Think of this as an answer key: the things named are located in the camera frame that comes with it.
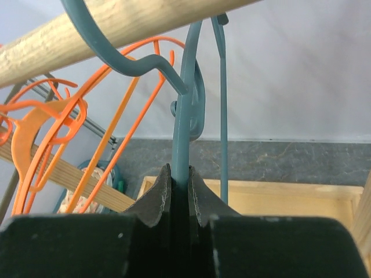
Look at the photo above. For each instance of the peach floral garment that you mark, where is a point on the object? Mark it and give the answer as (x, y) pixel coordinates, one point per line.
(93, 207)

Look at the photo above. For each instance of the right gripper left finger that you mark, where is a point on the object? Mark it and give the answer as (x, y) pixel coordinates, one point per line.
(87, 246)

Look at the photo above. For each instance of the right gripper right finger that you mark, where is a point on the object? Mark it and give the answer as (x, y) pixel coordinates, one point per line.
(233, 245)

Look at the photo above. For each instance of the wooden clothes rack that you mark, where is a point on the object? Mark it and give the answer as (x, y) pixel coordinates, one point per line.
(189, 109)

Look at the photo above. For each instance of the orange hanger of white skirt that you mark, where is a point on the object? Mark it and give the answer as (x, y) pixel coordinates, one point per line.
(44, 133)

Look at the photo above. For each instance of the orange hanger of floral skirt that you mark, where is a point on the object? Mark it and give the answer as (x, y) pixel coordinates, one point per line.
(124, 121)

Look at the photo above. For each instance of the blue-grey hanger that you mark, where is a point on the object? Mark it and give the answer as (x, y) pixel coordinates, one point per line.
(169, 231)

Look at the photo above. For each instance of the orange hanger of denim skirt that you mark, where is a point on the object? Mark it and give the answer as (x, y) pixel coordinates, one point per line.
(79, 187)

